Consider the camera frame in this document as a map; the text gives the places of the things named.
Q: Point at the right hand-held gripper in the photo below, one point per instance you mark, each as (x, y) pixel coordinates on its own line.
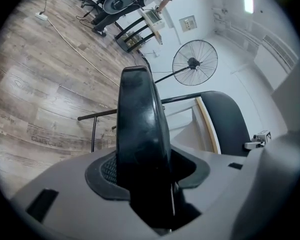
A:
(262, 137)

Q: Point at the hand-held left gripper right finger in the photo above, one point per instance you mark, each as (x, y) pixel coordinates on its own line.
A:
(240, 196)

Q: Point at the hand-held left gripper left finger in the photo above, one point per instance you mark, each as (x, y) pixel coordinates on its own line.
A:
(72, 196)

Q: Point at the light wooden table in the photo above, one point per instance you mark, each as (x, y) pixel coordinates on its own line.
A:
(207, 124)

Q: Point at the large black standing fan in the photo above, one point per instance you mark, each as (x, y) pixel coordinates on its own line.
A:
(193, 64)

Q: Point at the table with black legs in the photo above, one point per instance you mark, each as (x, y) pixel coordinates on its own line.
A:
(129, 28)

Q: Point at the white power strip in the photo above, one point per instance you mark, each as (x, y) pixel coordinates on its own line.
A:
(41, 16)

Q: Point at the white wall air conditioner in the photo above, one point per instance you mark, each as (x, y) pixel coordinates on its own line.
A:
(272, 66)

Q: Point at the grey wall panel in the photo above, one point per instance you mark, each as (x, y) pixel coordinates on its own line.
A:
(188, 23)

